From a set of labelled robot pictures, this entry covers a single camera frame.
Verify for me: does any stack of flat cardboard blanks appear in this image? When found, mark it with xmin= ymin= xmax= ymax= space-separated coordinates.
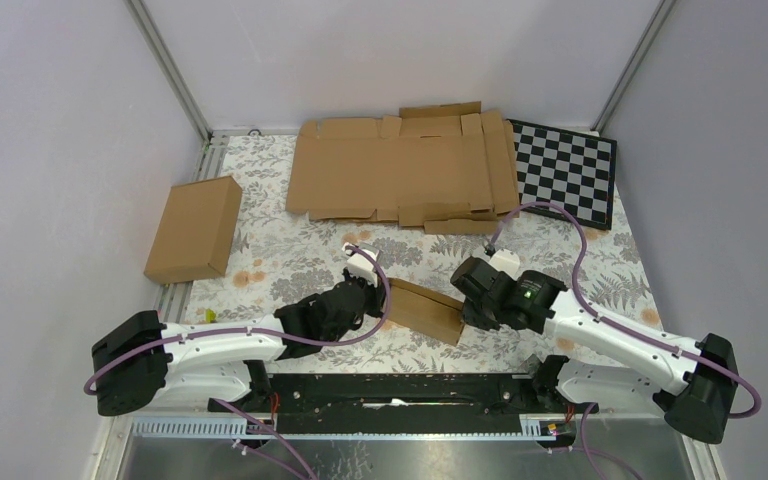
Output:
xmin=285 ymin=101 xmax=520 ymax=234

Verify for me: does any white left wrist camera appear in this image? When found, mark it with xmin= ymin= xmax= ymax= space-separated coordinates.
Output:
xmin=343 ymin=242 xmax=380 ymax=287

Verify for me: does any aluminium frame post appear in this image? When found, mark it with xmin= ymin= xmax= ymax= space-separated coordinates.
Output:
xmin=590 ymin=0 xmax=678 ymax=133
xmin=124 ymin=0 xmax=212 ymax=143

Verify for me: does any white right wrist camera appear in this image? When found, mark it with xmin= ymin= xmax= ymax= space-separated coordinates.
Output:
xmin=485 ymin=245 xmax=521 ymax=280

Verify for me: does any left aluminium frame post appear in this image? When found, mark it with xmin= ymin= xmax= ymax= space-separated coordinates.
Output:
xmin=124 ymin=0 xmax=212 ymax=143

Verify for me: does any folded brown cardboard box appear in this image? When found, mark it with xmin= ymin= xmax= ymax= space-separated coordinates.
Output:
xmin=144 ymin=176 xmax=242 ymax=285

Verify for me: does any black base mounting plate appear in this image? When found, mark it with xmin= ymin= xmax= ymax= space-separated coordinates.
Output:
xmin=208 ymin=373 xmax=587 ymax=436

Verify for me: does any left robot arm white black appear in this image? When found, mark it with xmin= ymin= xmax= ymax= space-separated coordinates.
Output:
xmin=83 ymin=276 xmax=392 ymax=417

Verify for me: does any right aluminium frame post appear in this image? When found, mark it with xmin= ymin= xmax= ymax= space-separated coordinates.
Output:
xmin=590 ymin=0 xmax=678 ymax=133

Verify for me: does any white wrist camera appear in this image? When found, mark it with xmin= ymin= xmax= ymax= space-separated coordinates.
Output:
xmin=485 ymin=245 xmax=521 ymax=280
xmin=343 ymin=242 xmax=380 ymax=287

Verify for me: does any black white checkerboard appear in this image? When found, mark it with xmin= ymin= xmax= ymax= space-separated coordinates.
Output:
xmin=511 ymin=120 xmax=618 ymax=231

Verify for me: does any floral patterned table mat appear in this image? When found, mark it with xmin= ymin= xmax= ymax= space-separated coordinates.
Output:
xmin=167 ymin=135 xmax=661 ymax=373

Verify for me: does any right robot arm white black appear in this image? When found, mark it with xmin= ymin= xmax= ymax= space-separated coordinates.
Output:
xmin=450 ymin=257 xmax=737 ymax=444

